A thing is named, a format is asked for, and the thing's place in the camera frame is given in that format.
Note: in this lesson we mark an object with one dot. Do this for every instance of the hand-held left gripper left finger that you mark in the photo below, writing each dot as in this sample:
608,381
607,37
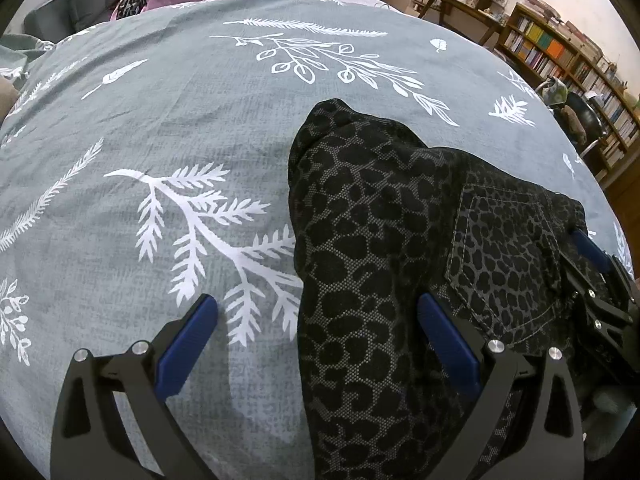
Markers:
187,345

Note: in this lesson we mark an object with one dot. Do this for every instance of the dark blue chair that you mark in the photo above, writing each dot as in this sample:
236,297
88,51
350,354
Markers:
590,115

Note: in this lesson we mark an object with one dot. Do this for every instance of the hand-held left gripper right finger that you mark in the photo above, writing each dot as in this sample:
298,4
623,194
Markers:
450,345

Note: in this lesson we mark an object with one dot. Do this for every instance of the wooden desk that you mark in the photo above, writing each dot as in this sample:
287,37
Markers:
450,0

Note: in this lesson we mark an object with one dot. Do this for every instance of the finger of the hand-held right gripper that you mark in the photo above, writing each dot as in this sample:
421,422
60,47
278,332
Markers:
595,305
592,250

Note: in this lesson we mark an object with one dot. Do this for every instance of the wooden bookshelf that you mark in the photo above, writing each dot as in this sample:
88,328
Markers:
550,50

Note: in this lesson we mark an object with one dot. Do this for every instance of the grey leaf print bed cover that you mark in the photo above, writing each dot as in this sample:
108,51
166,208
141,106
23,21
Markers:
150,110

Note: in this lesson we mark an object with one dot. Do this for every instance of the dark leopard print pants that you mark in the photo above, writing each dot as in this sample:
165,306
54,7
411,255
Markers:
370,240

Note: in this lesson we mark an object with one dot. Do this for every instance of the green patterned bag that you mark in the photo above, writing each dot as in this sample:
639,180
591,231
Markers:
554,92

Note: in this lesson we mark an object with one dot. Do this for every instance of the person's right hand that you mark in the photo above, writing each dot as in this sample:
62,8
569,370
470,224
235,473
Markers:
607,410

